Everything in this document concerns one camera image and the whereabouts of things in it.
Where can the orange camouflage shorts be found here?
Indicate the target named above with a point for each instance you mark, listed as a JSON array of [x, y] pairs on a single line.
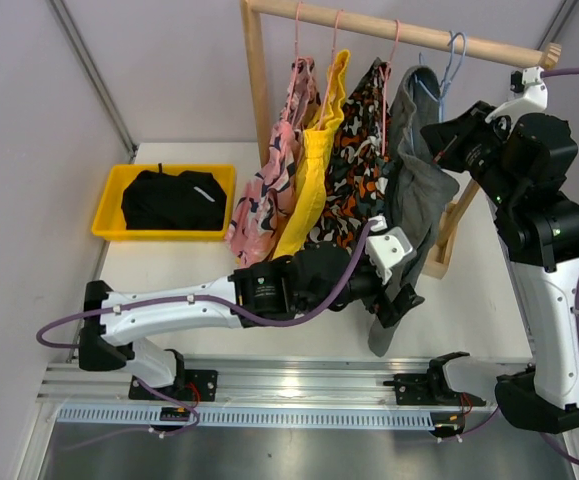
[[357, 175]]

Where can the grey shorts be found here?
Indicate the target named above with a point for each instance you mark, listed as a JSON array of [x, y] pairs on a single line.
[[417, 190]]

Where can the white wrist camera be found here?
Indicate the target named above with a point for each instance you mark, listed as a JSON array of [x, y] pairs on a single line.
[[530, 95], [387, 247]]

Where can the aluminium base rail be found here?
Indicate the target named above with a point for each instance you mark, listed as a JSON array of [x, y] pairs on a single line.
[[294, 393]]

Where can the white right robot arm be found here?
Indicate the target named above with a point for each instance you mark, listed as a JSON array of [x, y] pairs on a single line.
[[521, 166]]

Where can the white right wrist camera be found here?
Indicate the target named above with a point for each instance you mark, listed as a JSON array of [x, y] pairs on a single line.
[[530, 95]]

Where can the pink hanger leftmost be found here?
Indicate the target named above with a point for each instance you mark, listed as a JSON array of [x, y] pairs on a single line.
[[290, 113]]

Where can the blue hanger with grey shorts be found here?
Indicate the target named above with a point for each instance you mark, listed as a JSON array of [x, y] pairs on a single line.
[[426, 95]]

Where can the aluminium corner post left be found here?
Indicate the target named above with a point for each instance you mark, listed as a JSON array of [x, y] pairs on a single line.
[[78, 45]]

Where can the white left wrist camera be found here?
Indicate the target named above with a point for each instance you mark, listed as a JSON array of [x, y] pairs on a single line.
[[387, 247]]

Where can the pink patterned shorts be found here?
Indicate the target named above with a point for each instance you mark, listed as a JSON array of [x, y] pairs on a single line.
[[269, 197]]

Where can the black shorts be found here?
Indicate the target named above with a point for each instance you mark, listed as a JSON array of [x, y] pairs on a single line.
[[188, 201]]

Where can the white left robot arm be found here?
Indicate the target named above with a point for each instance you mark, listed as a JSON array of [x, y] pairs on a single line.
[[280, 293]]

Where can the aluminium corner post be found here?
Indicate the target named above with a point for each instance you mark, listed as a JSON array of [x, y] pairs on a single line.
[[564, 12], [78, 45]]

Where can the yellow shorts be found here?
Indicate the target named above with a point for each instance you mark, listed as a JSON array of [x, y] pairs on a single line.
[[310, 181]]

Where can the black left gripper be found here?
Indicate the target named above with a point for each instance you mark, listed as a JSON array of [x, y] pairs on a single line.
[[393, 309]]

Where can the aluminium corner post right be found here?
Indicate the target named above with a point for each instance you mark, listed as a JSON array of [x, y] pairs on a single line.
[[564, 12]]

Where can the yellow plastic tray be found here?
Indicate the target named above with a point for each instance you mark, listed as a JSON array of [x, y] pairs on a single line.
[[109, 221]]

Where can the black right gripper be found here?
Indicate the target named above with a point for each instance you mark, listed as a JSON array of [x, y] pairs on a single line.
[[449, 139]]

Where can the wooden clothes rack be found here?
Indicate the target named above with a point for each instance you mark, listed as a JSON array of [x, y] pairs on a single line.
[[546, 56]]

